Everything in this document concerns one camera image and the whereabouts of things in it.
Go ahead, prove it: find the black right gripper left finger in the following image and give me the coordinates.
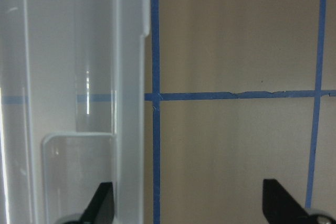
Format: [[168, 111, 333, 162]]
[[79, 182, 114, 224]]

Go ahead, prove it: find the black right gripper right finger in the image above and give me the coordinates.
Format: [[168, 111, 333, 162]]
[[263, 179, 310, 224]]

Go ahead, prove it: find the clear plastic box lid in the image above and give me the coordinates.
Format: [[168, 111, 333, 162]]
[[1, 0, 150, 223]]

